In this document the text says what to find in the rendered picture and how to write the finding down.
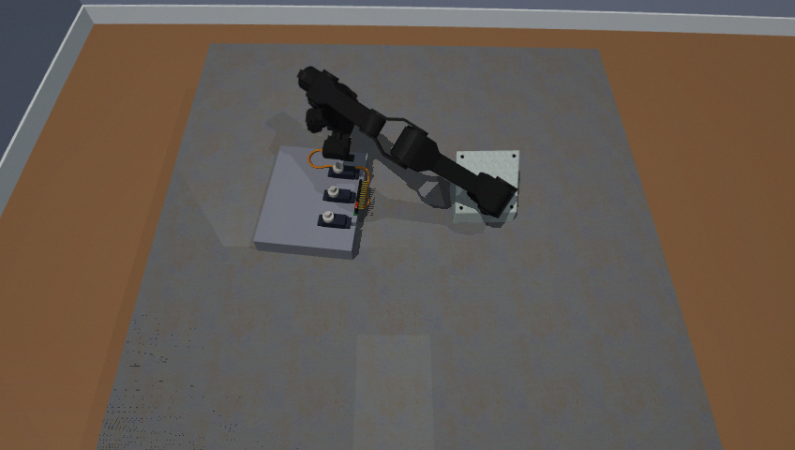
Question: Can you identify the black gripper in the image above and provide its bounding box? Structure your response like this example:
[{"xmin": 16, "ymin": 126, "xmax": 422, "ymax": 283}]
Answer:
[{"xmin": 322, "ymin": 110, "xmax": 354, "ymax": 160}]

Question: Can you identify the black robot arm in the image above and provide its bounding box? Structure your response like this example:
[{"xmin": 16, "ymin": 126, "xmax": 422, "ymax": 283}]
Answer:
[{"xmin": 296, "ymin": 66, "xmax": 518, "ymax": 218}]

